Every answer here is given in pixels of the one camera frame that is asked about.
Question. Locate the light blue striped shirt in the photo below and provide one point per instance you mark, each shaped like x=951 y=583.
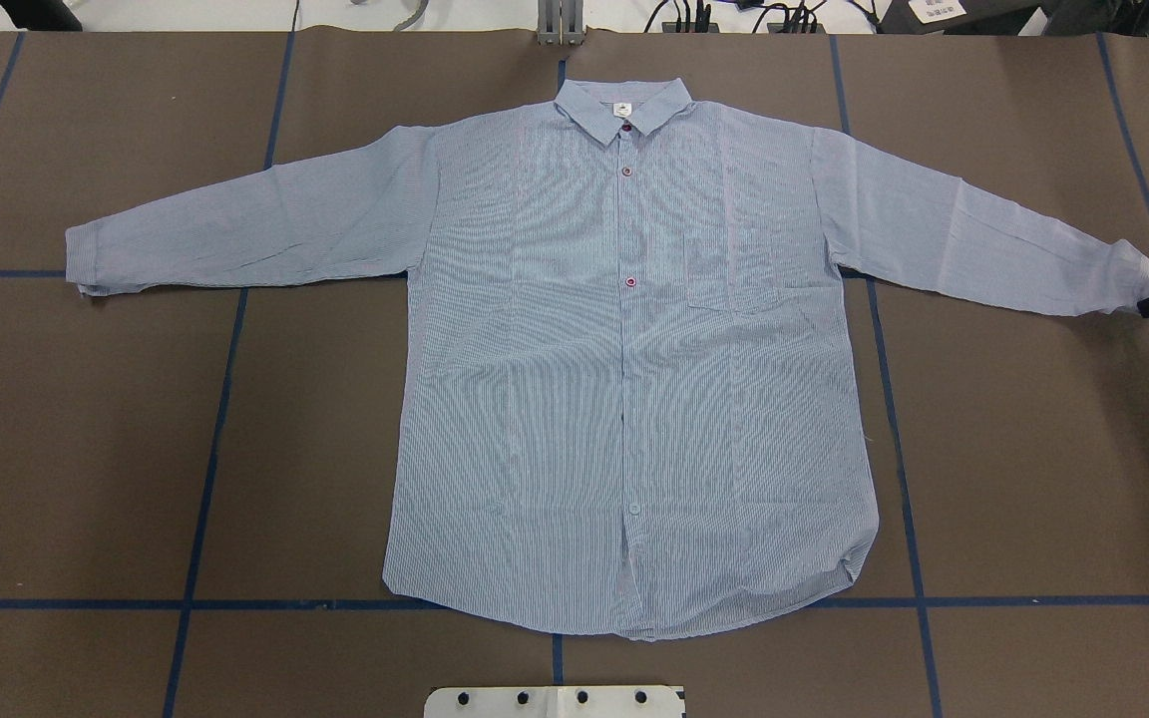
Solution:
x=630 y=401

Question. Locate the aluminium frame post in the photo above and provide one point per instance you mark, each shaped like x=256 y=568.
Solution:
x=560 y=23

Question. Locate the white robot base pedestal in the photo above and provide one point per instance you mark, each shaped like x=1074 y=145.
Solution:
x=557 y=701

